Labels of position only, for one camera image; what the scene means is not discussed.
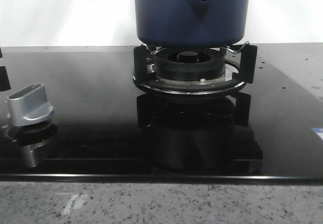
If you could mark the black pot support grate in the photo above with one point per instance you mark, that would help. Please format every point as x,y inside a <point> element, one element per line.
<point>240,63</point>

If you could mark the blue cooking pot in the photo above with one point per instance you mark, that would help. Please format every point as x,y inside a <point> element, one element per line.
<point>190,23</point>

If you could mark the black gas burner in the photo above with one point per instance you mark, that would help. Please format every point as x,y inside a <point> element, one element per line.
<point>180,65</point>

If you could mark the black glass cooktop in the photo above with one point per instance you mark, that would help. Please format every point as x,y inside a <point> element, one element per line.
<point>105,129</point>

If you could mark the silver stove knob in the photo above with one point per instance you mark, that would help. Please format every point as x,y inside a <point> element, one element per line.
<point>29,106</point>

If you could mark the blue label sticker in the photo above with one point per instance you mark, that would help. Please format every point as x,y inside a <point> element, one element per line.
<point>318,132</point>

